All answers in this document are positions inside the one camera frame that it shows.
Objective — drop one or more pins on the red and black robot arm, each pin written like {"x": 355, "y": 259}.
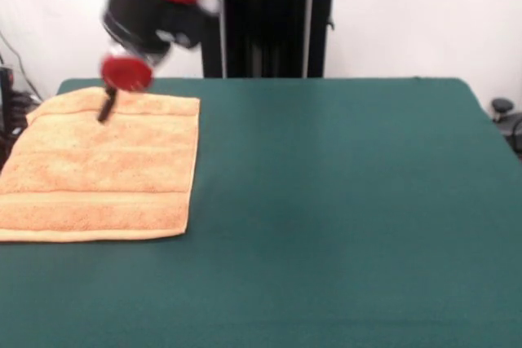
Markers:
{"x": 138, "y": 10}

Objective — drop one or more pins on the orange terry towel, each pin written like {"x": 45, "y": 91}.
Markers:
{"x": 102, "y": 168}

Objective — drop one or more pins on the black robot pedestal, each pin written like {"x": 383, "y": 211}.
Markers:
{"x": 265, "y": 30}

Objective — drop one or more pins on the black office chair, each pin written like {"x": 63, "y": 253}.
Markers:
{"x": 507, "y": 120}

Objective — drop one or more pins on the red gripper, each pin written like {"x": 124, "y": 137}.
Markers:
{"x": 126, "y": 75}

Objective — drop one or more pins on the dark green table cloth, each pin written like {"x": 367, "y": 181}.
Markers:
{"x": 367, "y": 201}

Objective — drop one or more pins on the black computer case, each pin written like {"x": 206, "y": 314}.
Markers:
{"x": 6, "y": 95}

